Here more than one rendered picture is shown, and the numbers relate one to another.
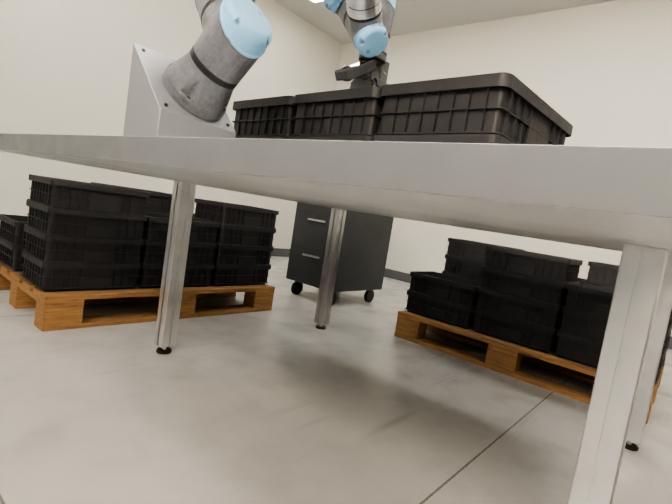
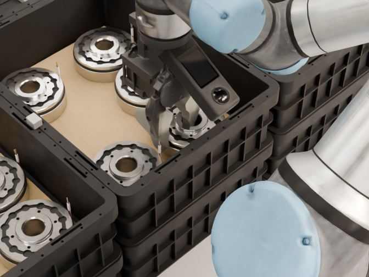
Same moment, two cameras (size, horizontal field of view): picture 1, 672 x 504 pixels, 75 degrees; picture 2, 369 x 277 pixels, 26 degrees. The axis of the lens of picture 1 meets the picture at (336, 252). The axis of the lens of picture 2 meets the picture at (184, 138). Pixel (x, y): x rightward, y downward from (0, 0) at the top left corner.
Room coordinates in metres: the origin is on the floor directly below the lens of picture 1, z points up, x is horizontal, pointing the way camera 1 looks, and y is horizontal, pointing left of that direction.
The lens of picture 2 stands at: (1.11, 0.80, 1.70)
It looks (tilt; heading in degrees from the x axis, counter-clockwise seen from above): 47 degrees down; 273
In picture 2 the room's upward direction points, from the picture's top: straight up
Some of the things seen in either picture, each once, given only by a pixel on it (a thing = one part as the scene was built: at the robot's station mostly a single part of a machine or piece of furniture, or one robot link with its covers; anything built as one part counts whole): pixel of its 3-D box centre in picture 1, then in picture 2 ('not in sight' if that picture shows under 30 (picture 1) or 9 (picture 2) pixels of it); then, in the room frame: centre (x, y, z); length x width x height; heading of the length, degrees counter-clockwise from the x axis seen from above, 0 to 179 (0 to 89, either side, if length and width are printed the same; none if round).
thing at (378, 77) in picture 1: (370, 80); (162, 57); (1.18, -0.02, 0.99); 0.09 x 0.08 x 0.12; 137
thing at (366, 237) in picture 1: (341, 239); not in sight; (3.26, -0.02, 0.45); 0.62 x 0.45 x 0.90; 141
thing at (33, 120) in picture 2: not in sight; (34, 121); (1.35, 0.06, 0.94); 0.02 x 0.01 x 0.01; 137
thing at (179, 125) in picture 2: not in sight; (191, 120); (1.14, -0.03, 0.86); 0.05 x 0.05 x 0.01
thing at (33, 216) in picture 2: not in sight; (33, 228); (1.34, 0.18, 0.86); 0.05 x 0.05 x 0.01
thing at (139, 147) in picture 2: not in sight; (126, 167); (1.23, 0.07, 0.86); 0.10 x 0.10 x 0.01
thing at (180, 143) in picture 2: not in sight; (191, 122); (1.14, -0.03, 0.86); 0.10 x 0.10 x 0.01
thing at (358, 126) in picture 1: (376, 135); (115, 98); (1.26, -0.06, 0.87); 0.40 x 0.30 x 0.11; 137
